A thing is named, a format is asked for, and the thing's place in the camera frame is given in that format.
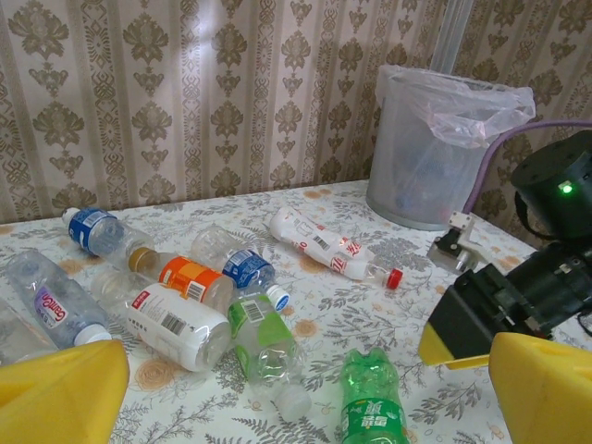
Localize clear plastic cup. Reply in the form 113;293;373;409
0;295;59;366

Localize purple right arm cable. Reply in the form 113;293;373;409
463;118;592;216

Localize white label bottle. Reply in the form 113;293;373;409
90;266;232;374

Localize orange label bottle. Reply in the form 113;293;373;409
127;246;236;307

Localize aluminium corner post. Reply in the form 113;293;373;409
429;0;474;75

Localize small blue label bottle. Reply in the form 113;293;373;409
221;248;291;312

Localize purple label clear bottle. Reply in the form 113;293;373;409
2;252;115;351

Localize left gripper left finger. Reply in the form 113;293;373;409
0;339;131;444

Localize floral tablecloth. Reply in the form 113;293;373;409
0;179;556;444

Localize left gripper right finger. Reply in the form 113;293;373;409
488;331;592;444

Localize green soda bottle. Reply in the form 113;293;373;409
339;347;413;444

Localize translucent plastic bin liner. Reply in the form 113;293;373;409
375;64;537;149

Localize grey translucent waste bin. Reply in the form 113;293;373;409
365;64;537;232

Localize green label clear bottle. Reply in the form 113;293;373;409
226;293;314;415

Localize unlabelled clear bottle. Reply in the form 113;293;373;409
189;224;253;269

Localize crushed white red-cap bottle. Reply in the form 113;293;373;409
268;205;404;291

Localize blue label water bottle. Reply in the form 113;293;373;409
62;206;156;269

